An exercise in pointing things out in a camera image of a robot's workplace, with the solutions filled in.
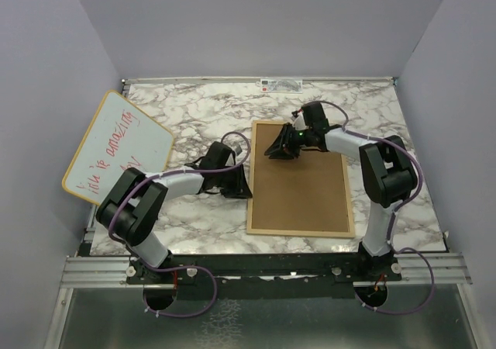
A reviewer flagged light wooden picture frame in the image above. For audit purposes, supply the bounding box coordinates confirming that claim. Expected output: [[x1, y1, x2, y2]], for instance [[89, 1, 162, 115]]
[[246, 119, 357, 238]]

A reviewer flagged white sticker label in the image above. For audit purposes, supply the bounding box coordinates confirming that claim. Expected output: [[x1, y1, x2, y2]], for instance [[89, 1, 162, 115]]
[[258, 78, 303, 94]]

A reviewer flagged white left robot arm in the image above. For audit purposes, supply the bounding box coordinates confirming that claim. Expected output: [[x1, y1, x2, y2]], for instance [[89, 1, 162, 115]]
[[95, 142, 253, 283]]

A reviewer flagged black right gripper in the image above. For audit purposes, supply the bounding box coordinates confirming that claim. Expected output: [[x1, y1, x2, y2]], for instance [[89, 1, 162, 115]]
[[264, 123, 313, 161]]

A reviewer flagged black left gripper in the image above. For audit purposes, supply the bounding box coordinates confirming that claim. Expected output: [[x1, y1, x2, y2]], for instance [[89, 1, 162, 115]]
[[215, 162, 252, 199]]

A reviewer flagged aluminium rail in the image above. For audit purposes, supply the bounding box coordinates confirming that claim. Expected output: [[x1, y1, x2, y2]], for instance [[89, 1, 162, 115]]
[[121, 76, 395, 85], [60, 252, 472, 289]]

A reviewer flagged yellow-rimmed whiteboard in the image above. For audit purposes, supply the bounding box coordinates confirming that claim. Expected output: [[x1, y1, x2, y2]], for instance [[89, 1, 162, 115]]
[[62, 91, 174, 205]]

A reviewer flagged aluminium back rail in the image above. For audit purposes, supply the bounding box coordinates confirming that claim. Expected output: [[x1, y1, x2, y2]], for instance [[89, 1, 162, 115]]
[[121, 76, 395, 85]]

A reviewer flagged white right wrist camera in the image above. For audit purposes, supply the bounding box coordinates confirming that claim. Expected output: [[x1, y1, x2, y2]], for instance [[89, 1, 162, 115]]
[[291, 109, 307, 130]]

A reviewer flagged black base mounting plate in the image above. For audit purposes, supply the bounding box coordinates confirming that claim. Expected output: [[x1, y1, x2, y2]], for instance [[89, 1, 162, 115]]
[[126, 253, 401, 300]]

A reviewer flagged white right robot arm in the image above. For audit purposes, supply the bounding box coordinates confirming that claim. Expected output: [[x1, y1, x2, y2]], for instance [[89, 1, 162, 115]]
[[264, 101, 423, 280]]

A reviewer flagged aluminium front rail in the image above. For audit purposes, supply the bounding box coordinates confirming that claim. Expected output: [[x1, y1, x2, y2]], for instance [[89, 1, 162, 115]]
[[60, 252, 472, 289]]

